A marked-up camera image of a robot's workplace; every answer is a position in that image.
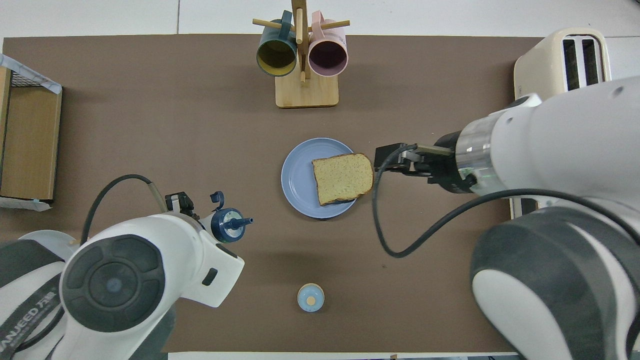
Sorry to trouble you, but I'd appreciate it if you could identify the pink mug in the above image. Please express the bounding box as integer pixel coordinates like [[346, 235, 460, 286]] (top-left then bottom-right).
[[307, 11, 349, 78]]

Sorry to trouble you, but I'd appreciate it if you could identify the clear bottle with navy cap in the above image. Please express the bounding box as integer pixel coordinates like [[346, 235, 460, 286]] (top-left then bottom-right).
[[210, 191, 254, 244]]

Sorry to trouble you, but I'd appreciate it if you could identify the dark teal mug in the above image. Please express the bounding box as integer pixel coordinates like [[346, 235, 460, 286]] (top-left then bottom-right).
[[256, 10, 299, 78]]

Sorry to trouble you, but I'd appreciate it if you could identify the wood and wire shelf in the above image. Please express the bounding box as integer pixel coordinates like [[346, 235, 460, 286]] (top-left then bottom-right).
[[0, 52, 63, 211]]

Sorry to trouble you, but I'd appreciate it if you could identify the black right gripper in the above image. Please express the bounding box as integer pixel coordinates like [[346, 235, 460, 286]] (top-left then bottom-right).
[[374, 131, 476, 195]]

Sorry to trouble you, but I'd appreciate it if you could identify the brown bread slice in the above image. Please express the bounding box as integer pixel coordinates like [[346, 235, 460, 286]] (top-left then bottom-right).
[[312, 153, 375, 207]]

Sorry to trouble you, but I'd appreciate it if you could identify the blue white patterned cloth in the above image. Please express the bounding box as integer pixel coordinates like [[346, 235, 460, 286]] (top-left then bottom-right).
[[0, 53, 63, 95]]

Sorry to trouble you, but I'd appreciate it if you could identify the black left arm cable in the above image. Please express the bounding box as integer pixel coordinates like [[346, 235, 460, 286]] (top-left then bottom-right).
[[80, 174, 168, 246]]

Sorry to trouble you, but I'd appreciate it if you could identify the wooden mug rack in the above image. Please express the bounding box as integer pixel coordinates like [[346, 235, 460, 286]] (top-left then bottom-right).
[[252, 0, 351, 109]]

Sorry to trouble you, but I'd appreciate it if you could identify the cream two-slot toaster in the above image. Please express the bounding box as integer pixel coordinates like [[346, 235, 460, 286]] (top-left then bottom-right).
[[514, 28, 613, 101]]

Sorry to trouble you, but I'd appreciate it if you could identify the blue round plate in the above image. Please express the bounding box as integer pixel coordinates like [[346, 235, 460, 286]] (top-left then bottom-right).
[[281, 138, 363, 220]]

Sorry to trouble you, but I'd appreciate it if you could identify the brown table mat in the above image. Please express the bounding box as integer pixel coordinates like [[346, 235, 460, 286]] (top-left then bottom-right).
[[0, 34, 546, 353]]

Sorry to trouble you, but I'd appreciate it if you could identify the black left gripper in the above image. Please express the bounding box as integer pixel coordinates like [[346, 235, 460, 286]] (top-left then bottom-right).
[[165, 192, 202, 219]]

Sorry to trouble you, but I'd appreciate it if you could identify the white toaster oven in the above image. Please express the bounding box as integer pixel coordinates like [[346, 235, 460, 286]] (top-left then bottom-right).
[[510, 197, 538, 221]]

